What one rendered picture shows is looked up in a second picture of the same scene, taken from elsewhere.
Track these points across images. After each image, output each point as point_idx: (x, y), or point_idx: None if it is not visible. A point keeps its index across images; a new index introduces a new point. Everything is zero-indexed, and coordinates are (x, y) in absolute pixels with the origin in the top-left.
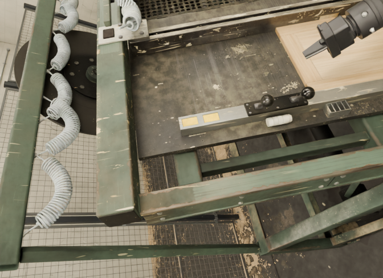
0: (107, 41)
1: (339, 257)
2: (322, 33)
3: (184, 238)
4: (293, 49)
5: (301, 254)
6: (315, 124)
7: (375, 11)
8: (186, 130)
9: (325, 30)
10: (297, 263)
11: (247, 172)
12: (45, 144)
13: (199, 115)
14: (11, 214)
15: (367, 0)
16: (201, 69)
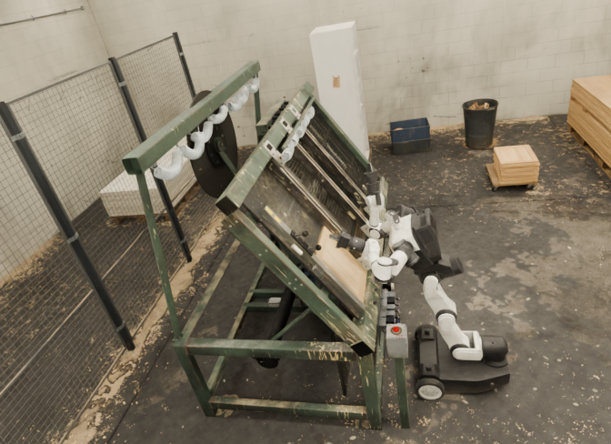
0: (266, 149)
1: (198, 423)
2: (341, 233)
3: (35, 334)
4: (323, 239)
5: (166, 408)
6: (305, 267)
7: (359, 243)
8: (265, 211)
9: (343, 233)
10: (155, 413)
11: (182, 321)
12: (184, 145)
13: (274, 213)
14: (155, 153)
15: (360, 238)
16: (285, 203)
